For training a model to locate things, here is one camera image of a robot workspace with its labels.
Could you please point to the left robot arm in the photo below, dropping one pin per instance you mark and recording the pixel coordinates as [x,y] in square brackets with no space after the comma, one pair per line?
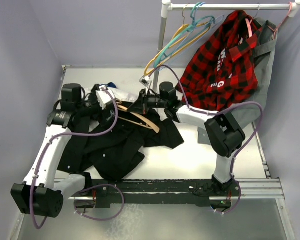
[57,172]

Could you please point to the pink hanger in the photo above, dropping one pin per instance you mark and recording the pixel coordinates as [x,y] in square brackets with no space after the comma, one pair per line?
[275,30]
[246,32]

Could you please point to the light blue hanger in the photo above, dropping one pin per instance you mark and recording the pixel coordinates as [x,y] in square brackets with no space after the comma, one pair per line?
[190,42]

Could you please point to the white shirt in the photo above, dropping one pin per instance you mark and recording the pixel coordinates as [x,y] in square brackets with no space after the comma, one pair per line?
[121,95]

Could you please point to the teal hanger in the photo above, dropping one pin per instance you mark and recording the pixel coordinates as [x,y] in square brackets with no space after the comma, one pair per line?
[182,35]

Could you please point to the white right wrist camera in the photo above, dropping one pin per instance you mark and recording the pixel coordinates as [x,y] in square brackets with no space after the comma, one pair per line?
[146,82]

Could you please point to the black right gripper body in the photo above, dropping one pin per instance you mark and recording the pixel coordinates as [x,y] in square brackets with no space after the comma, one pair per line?
[151,101]

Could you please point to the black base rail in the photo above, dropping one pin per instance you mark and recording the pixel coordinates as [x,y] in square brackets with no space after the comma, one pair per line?
[198,192]

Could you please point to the beige wooden hanger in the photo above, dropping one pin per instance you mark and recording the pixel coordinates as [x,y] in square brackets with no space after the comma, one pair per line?
[143,121]

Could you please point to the black button shirt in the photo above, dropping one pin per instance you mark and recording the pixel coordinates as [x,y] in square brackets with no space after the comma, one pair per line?
[117,153]

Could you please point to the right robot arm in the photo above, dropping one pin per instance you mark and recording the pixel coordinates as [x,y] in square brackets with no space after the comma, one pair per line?
[224,133]

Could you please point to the blue garment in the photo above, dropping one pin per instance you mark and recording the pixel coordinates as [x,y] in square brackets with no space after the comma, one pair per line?
[111,85]

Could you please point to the yellow hanger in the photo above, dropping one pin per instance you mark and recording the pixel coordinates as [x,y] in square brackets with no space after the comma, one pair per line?
[170,47]

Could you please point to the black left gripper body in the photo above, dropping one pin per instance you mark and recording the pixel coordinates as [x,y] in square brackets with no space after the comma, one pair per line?
[92,107]

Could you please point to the metal clothes rack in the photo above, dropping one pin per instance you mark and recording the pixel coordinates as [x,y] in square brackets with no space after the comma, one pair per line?
[189,34]

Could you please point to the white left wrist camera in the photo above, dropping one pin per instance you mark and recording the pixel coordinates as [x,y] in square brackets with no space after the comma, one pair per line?
[105,96]

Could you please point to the grey shirt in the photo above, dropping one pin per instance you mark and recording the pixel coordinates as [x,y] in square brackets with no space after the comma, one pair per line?
[263,56]

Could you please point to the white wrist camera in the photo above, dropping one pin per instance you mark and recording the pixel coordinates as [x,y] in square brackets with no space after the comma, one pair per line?
[146,82]
[105,96]

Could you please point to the red black plaid shirt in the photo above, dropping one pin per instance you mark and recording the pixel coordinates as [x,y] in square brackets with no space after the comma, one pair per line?
[222,71]

